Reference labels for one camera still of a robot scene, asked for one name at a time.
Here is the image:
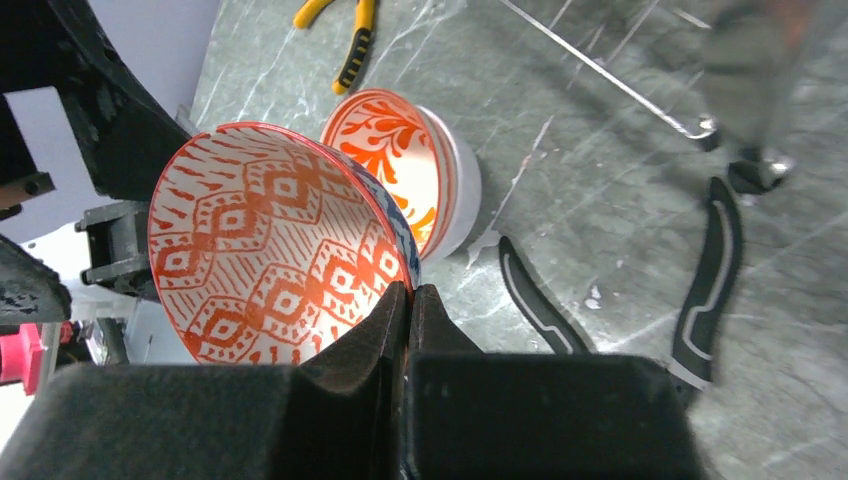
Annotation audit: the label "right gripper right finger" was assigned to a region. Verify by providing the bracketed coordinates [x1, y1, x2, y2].
[405, 285, 706, 479]

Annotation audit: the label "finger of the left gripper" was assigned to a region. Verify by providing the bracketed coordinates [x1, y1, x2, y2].
[1, 235, 72, 326]
[1, 1, 190, 201]

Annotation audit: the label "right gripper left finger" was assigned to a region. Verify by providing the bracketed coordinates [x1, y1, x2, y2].
[1, 283, 408, 479]

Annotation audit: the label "red patterned bowl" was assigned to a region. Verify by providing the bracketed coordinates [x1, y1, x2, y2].
[148, 122, 421, 364]

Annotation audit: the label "orange floral bowl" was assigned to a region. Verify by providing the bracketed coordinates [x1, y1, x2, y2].
[320, 88, 482, 263]

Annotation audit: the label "steel dish rack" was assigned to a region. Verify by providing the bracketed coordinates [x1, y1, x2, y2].
[505, 1, 795, 194]

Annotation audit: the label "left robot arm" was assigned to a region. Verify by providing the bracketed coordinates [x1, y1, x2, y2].
[1, 1, 189, 333]

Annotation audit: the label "black pliers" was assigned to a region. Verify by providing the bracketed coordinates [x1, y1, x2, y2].
[498, 177, 744, 408]

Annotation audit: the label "yellow handled pliers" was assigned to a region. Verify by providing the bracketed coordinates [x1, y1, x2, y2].
[293, 0, 379, 96]

